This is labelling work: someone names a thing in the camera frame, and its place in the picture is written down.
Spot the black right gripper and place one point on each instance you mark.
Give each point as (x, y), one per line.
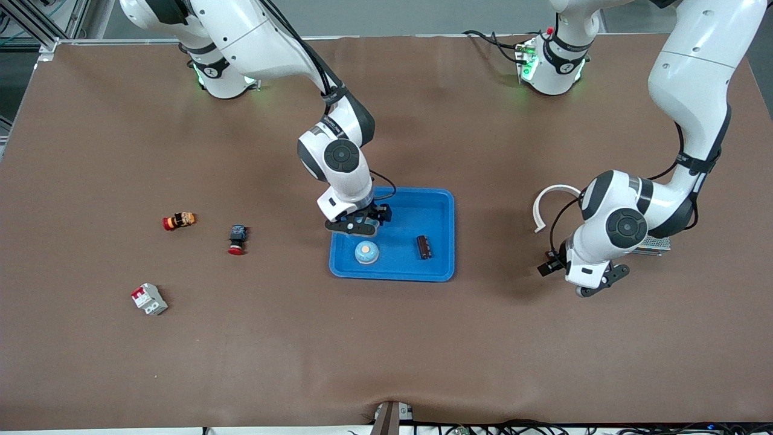
(375, 213)

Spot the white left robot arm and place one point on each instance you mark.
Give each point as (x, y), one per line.
(694, 72)

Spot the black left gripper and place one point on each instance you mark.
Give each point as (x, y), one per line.
(556, 262)

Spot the dark brown capacitor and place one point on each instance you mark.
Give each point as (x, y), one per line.
(424, 247)

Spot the white curved plastic bracket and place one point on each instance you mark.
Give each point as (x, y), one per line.
(552, 189)

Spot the light blue bell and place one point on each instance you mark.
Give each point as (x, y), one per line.
(366, 252)

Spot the orange red emergency button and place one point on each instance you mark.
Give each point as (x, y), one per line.
(179, 221)

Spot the black red push button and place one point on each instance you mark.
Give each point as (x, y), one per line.
(237, 238)

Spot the brown table mat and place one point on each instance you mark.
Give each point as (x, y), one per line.
(386, 350)

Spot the aluminium frame post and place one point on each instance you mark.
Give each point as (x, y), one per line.
(75, 18)

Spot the white red circuit breaker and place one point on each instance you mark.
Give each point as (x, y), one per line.
(149, 299)

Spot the metal mesh power supply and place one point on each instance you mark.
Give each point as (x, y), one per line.
(658, 246)

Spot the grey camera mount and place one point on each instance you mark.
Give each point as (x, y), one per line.
(389, 420)

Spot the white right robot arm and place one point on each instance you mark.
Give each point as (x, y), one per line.
(253, 42)

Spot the blue plastic tray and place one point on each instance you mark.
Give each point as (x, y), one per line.
(410, 266)

